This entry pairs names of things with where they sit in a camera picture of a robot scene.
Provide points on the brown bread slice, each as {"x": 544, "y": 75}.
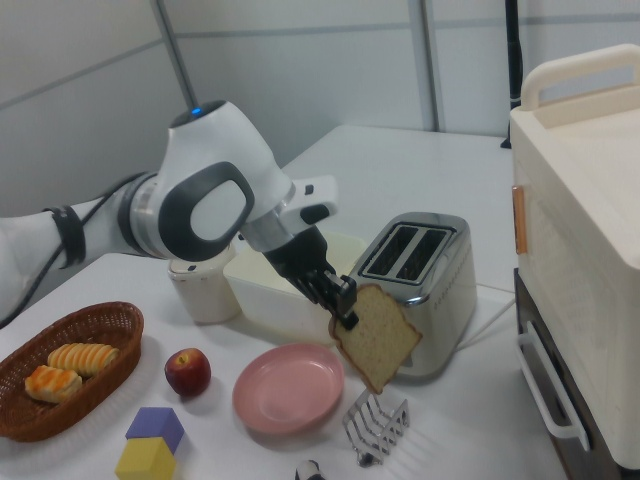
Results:
{"x": 380, "y": 345}

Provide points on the red apple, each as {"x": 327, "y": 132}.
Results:
{"x": 187, "y": 372}

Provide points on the silver metal toast rack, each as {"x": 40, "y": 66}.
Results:
{"x": 352, "y": 417}

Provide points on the yellow cube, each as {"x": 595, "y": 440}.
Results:
{"x": 142, "y": 460}

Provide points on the purple cube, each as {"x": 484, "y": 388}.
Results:
{"x": 160, "y": 425}

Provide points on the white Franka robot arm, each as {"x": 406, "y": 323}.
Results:
{"x": 215, "y": 145}

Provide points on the pink plate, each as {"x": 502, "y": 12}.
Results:
{"x": 285, "y": 387}

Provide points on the brown wicker basket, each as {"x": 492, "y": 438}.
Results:
{"x": 120, "y": 325}

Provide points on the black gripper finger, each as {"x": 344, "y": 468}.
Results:
{"x": 345, "y": 312}
{"x": 345, "y": 283}

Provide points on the striped bread roll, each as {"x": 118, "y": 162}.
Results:
{"x": 82, "y": 357}

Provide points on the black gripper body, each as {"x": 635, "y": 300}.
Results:
{"x": 297, "y": 257}

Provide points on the silver cream two-slot toaster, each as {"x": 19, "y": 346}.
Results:
{"x": 440, "y": 280}

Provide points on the orange glazed bread roll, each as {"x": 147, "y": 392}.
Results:
{"x": 52, "y": 384}

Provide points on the white rectangular plastic bin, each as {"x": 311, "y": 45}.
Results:
{"x": 270, "y": 305}

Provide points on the black stand pole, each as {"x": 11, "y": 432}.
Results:
{"x": 514, "y": 60}

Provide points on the panda figurine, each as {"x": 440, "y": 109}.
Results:
{"x": 307, "y": 471}

